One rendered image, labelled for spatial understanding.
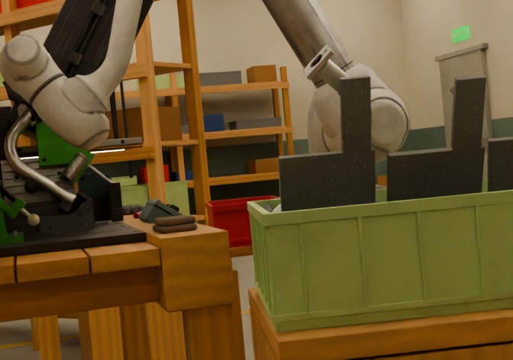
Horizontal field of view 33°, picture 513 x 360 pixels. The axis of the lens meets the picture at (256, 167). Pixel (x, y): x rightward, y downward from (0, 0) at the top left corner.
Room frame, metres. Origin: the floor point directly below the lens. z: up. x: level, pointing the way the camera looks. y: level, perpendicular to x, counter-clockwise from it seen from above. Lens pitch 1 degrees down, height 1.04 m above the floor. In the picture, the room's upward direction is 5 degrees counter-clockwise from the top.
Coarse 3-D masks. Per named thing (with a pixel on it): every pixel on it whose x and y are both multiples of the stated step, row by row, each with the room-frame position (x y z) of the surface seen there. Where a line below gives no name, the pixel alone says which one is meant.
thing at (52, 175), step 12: (36, 168) 2.29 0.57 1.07; (48, 168) 2.29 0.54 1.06; (60, 168) 2.31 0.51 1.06; (12, 180) 2.27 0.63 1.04; (24, 180) 2.28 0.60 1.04; (60, 180) 2.29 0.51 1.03; (12, 192) 2.25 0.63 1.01; (24, 192) 2.26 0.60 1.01; (36, 192) 2.27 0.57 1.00; (72, 192) 2.29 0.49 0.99
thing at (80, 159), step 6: (78, 156) 2.27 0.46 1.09; (84, 156) 2.27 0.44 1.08; (72, 162) 2.26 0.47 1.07; (78, 162) 2.26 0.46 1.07; (84, 162) 2.27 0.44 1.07; (66, 168) 2.26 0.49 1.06; (72, 168) 2.26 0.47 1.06; (78, 168) 2.26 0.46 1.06; (60, 174) 2.26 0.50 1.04; (66, 174) 2.24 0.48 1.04; (72, 174) 2.25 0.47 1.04; (72, 180) 2.25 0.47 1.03
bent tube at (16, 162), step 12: (24, 120) 2.26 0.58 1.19; (12, 132) 2.25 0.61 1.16; (12, 144) 2.24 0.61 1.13; (12, 156) 2.23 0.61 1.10; (12, 168) 2.24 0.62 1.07; (24, 168) 2.23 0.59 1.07; (36, 180) 2.23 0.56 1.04; (48, 180) 2.24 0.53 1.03; (48, 192) 2.24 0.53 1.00; (60, 192) 2.23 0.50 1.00
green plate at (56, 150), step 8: (40, 128) 2.30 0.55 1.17; (48, 128) 2.31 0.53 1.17; (40, 136) 2.30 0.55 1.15; (48, 136) 2.30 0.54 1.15; (56, 136) 2.31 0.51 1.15; (40, 144) 2.29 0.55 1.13; (48, 144) 2.30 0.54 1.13; (56, 144) 2.30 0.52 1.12; (64, 144) 2.30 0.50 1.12; (40, 152) 2.28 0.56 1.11; (48, 152) 2.29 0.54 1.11; (56, 152) 2.29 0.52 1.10; (64, 152) 2.30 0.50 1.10; (72, 152) 2.30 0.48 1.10; (40, 160) 2.28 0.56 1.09; (48, 160) 2.28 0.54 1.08; (56, 160) 2.29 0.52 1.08; (64, 160) 2.29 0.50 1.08
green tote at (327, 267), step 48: (384, 192) 1.66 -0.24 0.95; (288, 240) 1.24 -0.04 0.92; (336, 240) 1.25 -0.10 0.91; (384, 240) 1.25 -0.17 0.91; (432, 240) 1.26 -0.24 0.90; (480, 240) 1.26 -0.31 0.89; (288, 288) 1.24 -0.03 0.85; (336, 288) 1.25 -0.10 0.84; (384, 288) 1.25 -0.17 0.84; (432, 288) 1.26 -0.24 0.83; (480, 288) 1.26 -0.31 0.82
